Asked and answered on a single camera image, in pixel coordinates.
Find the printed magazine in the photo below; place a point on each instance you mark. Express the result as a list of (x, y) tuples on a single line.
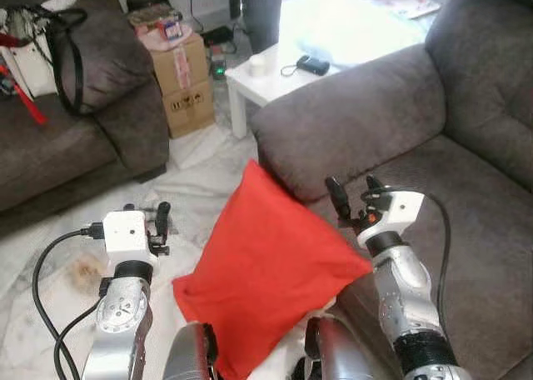
[(400, 3)]

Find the cardboard box with black print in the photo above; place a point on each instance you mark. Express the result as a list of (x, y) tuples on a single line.
[(190, 109)]

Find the pink soft item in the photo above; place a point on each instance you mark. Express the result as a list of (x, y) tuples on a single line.
[(154, 40)]

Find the red tassel ribbon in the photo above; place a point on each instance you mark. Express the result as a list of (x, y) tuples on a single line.
[(33, 109)]

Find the small black device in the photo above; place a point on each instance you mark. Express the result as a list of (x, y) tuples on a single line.
[(314, 64)]

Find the small device with green light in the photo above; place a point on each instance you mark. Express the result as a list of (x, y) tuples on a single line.
[(218, 65)]

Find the grey brown fabric sofa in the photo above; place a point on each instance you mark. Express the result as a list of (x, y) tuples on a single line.
[(50, 155), (466, 188)]

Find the cardboard box with pink label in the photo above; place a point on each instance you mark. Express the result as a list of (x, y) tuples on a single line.
[(179, 63)]

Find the dark door leaf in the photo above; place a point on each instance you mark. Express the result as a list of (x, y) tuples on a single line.
[(262, 13)]

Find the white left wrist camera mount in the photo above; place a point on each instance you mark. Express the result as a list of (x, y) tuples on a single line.
[(125, 234)]

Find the silver black robot right leg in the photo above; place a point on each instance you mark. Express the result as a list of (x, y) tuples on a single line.
[(333, 351)]

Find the small blue red packet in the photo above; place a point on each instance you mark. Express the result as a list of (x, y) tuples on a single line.
[(171, 30)]

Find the white cup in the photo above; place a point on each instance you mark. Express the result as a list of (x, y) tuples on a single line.
[(257, 64)]

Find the black power adapter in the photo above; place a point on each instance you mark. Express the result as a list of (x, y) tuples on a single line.
[(218, 36)]

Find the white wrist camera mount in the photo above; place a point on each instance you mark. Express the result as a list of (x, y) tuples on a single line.
[(396, 213), (125, 234)]

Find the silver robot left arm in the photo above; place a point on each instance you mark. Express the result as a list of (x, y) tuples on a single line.
[(121, 313)]

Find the silver black robot leg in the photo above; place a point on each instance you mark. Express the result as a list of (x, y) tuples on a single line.
[(187, 355), (333, 351)]

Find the silver black robot left leg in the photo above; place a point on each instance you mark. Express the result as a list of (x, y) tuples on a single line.
[(187, 355)]

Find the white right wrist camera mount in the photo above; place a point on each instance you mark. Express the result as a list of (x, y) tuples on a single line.
[(396, 213)]

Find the white coffee table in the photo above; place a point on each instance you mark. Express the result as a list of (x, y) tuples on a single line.
[(266, 84)]

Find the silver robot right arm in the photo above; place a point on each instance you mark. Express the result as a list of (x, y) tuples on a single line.
[(408, 297)]

